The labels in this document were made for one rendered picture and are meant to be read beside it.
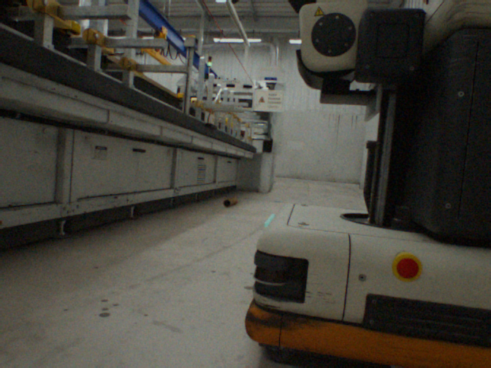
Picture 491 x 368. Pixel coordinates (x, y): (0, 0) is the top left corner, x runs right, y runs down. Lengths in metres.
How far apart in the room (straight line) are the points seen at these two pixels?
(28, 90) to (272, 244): 0.88
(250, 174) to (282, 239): 4.75
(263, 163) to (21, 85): 4.35
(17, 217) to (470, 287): 1.40
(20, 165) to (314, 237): 1.18
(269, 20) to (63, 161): 10.11
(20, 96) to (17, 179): 0.42
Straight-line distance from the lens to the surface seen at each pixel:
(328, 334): 0.69
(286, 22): 11.26
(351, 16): 0.91
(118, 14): 1.18
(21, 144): 1.52
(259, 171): 5.36
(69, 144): 1.65
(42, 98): 1.26
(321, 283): 0.66
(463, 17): 0.78
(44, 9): 1.26
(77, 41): 1.56
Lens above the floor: 0.40
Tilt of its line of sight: 3 degrees down
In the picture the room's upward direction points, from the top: 5 degrees clockwise
